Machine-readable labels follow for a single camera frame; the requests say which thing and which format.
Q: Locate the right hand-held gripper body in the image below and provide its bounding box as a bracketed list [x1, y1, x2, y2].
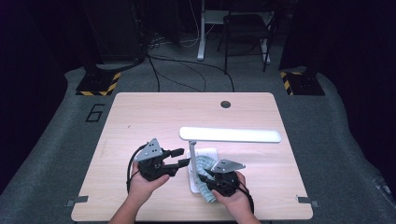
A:
[205, 159, 247, 198]

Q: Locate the dark cabinet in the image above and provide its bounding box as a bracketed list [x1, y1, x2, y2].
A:
[83, 0, 148, 63]

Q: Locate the black floor cable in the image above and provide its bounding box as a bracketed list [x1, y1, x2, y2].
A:
[148, 55, 235, 93]
[147, 55, 162, 93]

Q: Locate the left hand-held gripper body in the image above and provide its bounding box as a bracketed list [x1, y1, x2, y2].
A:
[134, 138, 176, 182]

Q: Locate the right hand-held gripper black cable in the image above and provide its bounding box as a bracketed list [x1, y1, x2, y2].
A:
[236, 181, 255, 215]

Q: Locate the person's right hand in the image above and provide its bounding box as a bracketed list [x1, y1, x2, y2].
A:
[211, 171, 254, 217]

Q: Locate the left hand-held gripper black cable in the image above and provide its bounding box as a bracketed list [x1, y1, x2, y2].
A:
[125, 143, 149, 194]

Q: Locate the person's left hand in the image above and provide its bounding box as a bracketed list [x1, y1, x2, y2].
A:
[128, 161, 172, 205]

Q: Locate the white desk lamp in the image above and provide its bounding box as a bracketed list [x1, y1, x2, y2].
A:
[178, 126, 283, 194]

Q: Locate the black chair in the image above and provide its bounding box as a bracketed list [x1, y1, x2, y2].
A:
[217, 12, 278, 75]

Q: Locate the hand-held gripper black cable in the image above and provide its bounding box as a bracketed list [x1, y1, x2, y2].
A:
[236, 181, 255, 215]
[125, 143, 149, 194]

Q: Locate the black yellow striped stand base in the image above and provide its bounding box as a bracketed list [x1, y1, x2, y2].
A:
[279, 69, 326, 96]
[75, 63, 121, 97]

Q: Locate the grey table bracket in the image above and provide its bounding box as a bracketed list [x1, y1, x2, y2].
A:
[295, 194, 320, 208]
[64, 195, 90, 208]

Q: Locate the white desk frame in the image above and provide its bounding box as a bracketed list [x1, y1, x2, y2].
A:
[196, 0, 275, 64]

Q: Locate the light blue cloth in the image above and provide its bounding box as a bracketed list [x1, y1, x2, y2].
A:
[194, 154, 219, 204]

